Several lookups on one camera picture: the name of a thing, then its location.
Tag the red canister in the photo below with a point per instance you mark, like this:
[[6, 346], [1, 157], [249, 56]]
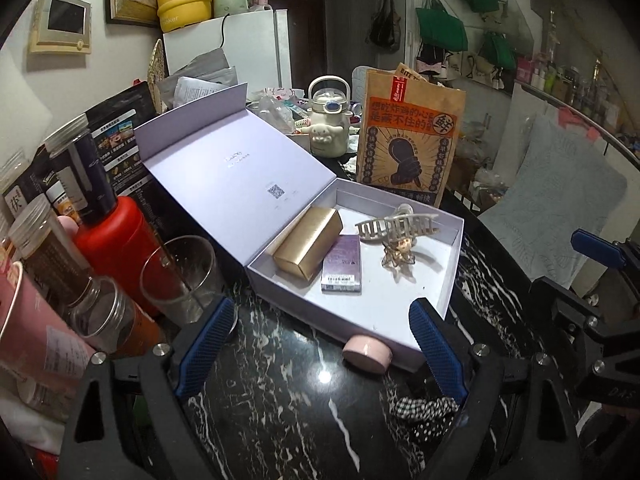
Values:
[[115, 250]]

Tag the pink round compact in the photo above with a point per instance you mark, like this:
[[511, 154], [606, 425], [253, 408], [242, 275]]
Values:
[[367, 354]]

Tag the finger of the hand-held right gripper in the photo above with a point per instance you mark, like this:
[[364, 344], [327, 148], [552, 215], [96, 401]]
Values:
[[597, 247], [570, 300]]

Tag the gold box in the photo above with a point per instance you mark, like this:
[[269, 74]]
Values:
[[305, 242]]

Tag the lilac gift box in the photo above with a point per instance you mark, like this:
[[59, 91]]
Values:
[[225, 160]]

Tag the cream cartoon bottle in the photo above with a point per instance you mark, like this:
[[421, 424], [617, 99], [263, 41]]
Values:
[[327, 120]]

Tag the brown door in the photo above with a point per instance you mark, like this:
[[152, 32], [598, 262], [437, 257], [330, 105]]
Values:
[[300, 35]]

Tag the brown jar silver lid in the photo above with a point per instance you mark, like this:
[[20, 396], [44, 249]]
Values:
[[47, 255]]

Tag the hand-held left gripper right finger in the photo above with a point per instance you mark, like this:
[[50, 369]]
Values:
[[437, 350]]

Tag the glass cup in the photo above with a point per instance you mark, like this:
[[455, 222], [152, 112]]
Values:
[[180, 280]]

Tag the gold flower ornament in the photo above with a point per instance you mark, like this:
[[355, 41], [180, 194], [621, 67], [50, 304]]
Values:
[[400, 257]]

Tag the black packet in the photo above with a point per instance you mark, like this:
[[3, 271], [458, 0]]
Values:
[[125, 145]]

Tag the dark blue tube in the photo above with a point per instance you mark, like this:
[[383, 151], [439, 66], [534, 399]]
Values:
[[87, 180]]

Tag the polka dot scrunchie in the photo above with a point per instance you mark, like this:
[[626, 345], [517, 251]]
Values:
[[430, 435]]

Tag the black hanging bag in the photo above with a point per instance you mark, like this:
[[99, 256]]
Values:
[[384, 22]]

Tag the grey plastic bag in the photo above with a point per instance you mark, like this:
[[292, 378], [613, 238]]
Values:
[[205, 67]]

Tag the brown paper bag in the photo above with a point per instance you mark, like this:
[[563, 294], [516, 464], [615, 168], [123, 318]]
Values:
[[410, 135]]

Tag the yellow pot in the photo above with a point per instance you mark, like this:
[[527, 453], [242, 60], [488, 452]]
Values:
[[182, 7]]

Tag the leaf-pattern chair cover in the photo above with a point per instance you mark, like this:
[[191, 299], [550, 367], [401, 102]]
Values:
[[550, 200]]

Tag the gingham scrunchie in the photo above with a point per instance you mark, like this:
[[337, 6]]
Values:
[[417, 408]]

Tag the white paper sheet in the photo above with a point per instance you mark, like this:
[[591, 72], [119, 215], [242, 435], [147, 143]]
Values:
[[197, 92]]

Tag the tall pink paper cup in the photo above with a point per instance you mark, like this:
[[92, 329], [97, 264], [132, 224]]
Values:
[[35, 340]]

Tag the woven fan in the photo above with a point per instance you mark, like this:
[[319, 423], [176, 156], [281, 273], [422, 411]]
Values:
[[156, 62]]

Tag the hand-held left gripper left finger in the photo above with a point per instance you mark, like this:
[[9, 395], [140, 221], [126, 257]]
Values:
[[205, 350]]

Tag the small purple box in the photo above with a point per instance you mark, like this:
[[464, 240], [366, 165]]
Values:
[[342, 262]]

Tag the beige hair claw clip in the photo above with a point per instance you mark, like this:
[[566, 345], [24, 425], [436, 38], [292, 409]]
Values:
[[395, 225]]

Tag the beige wall intercom panel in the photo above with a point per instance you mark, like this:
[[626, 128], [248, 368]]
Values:
[[62, 22]]

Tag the white refrigerator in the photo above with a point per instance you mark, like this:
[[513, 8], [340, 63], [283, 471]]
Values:
[[255, 45]]

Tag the row of bottles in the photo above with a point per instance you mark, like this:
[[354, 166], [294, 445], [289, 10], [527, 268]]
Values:
[[575, 87]]

